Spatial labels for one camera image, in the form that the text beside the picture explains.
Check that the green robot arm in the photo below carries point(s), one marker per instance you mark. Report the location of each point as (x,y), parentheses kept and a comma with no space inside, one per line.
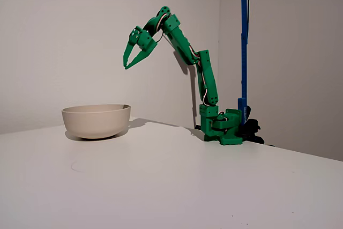
(209,78)

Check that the black table clamp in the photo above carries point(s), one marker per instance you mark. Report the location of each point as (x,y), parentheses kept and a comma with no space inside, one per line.
(253,129)

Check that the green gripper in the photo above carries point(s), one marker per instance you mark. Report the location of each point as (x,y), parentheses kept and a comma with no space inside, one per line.
(144,43)

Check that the blue vertical pole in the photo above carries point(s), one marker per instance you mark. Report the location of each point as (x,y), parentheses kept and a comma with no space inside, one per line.
(244,25)

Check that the beige bowl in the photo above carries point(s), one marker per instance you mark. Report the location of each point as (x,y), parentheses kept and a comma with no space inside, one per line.
(96,121)

